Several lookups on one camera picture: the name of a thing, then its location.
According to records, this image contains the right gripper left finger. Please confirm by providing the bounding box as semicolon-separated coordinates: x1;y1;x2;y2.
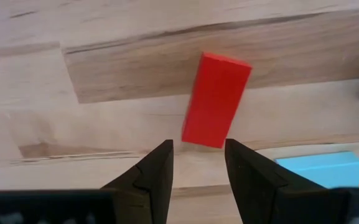
100;139;174;224

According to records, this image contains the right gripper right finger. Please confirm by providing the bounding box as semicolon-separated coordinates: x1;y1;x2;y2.
225;138;351;224

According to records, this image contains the teal rectangular block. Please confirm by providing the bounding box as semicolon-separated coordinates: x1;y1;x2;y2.
274;151;359;189

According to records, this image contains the medium red block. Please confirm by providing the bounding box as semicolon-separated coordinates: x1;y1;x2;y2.
181;52;253;149

